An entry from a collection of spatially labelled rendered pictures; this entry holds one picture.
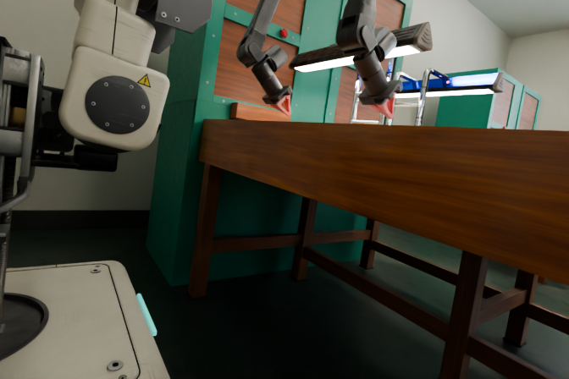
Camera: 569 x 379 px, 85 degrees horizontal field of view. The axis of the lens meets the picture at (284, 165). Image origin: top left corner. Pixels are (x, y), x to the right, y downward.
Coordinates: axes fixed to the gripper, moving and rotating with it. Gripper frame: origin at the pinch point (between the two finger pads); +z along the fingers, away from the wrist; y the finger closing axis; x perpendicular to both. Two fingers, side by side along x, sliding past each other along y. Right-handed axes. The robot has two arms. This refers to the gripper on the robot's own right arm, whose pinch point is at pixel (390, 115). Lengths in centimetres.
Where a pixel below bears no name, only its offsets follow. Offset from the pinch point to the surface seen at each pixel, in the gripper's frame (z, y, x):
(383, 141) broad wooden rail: -12.5, -17.0, 22.0
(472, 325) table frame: 66, -17, 23
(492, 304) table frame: 79, -15, 10
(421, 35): -9.9, -0.6, -22.7
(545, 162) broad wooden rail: -12.0, -41.8, 22.5
